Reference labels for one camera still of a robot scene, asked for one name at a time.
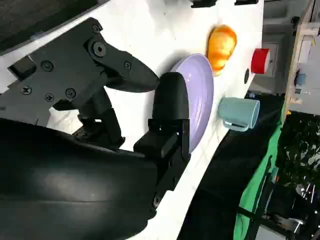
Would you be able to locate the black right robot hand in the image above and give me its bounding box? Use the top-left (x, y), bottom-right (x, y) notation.
top-left (0, 17), bottom-right (191, 240)

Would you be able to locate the lilac plate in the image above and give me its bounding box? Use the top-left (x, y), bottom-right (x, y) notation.
top-left (167, 53), bottom-right (215, 154)

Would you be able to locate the pale green mug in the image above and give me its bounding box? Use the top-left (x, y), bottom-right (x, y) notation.
top-left (217, 96), bottom-right (261, 133)

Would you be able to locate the green cloth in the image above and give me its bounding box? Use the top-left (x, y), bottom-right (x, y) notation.
top-left (226, 99), bottom-right (288, 240)

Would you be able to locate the orange white toy bread roll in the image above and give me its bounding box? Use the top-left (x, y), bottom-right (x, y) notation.
top-left (206, 24), bottom-right (238, 77)

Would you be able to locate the red tape roll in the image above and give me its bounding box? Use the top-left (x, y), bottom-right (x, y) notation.
top-left (251, 47), bottom-right (271, 75)

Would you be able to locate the green leafy plant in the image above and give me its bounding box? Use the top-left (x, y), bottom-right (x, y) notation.
top-left (277, 112), bottom-right (320, 196)

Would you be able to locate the small blue cup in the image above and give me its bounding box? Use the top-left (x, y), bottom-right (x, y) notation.
top-left (295, 72), bottom-right (306, 86)

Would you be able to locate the wooden frame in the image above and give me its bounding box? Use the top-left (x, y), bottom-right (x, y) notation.
top-left (284, 0), bottom-right (320, 106)

